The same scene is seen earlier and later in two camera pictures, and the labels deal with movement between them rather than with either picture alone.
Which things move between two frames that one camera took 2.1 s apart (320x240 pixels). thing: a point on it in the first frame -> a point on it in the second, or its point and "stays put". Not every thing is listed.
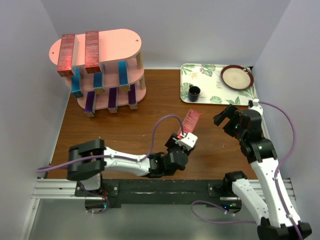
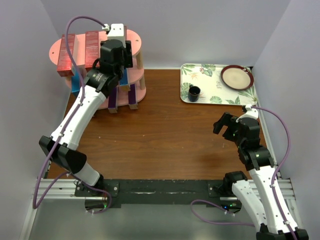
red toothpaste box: x=66 y=62 stays put
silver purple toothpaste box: x=112 y=100 stays put
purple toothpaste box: x=132 y=97 stays put
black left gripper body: x=176 y=147 -> x=124 y=54
